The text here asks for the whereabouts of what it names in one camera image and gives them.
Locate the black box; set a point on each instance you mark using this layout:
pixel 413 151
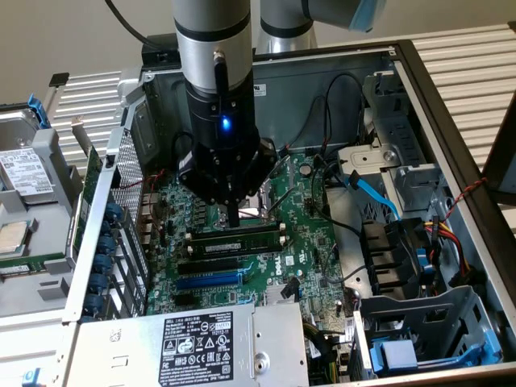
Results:
pixel 159 52

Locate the open metal PC case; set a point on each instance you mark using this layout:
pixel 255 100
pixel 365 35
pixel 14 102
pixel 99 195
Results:
pixel 298 80

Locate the silver hard disk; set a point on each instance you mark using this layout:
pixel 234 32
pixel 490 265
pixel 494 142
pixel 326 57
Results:
pixel 28 173

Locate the black fan shroud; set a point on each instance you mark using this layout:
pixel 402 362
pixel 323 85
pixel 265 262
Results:
pixel 383 250

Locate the metal port block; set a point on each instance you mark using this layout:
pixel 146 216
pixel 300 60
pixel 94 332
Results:
pixel 148 217

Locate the blue disk bracket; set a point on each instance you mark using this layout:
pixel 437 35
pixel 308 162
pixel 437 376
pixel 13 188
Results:
pixel 40 115

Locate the long black expansion slot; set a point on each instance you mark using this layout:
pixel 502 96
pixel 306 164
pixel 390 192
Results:
pixel 209 267

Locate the grey parts rack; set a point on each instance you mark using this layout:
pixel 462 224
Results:
pixel 48 238

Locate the thin metal locking lever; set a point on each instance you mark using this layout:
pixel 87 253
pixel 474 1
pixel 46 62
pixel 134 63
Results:
pixel 280 200

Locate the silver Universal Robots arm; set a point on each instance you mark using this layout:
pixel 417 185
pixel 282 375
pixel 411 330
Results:
pixel 209 40

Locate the silver bracket plate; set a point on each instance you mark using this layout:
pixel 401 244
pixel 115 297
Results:
pixel 367 159

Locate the blue expansion slot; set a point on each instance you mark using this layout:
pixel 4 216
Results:
pixel 209 281

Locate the CPU socket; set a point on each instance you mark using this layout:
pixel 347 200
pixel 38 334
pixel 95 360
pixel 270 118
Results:
pixel 252 211

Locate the silver chipset heatsink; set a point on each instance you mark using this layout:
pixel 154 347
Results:
pixel 271 297

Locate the dark blue retention clip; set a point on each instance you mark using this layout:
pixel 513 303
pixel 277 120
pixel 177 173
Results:
pixel 94 303
pixel 103 263
pixel 109 244
pixel 98 283
pixel 114 210

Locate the short black expansion slot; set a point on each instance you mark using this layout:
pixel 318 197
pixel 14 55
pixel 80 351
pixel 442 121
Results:
pixel 184 299

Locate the grey metal disk bay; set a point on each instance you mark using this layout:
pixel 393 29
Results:
pixel 455 318

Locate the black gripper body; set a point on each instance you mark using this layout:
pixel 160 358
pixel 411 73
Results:
pixel 217 121

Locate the blue plastic disk carrier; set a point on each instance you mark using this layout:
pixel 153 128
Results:
pixel 399 356

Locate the green RAM stick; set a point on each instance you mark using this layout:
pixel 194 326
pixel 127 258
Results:
pixel 20 269
pixel 223 246

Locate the green Dell motherboard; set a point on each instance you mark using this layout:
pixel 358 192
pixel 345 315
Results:
pixel 302 238

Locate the small black block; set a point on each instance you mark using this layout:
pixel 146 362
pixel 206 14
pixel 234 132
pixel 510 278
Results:
pixel 59 79

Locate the dark framed panel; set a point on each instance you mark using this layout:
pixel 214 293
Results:
pixel 504 161

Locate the green graphics card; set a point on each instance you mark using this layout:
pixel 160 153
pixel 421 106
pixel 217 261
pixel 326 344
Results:
pixel 90 177

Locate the tall metal disk bay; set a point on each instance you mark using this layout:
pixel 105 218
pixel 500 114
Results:
pixel 411 133

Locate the silver power supply unit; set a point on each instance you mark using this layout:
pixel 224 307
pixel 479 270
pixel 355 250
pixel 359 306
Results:
pixel 133 346

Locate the silver coin battery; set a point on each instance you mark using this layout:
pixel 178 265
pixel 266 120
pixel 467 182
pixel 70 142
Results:
pixel 307 169

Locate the silver CPU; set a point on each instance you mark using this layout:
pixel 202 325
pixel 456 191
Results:
pixel 14 238

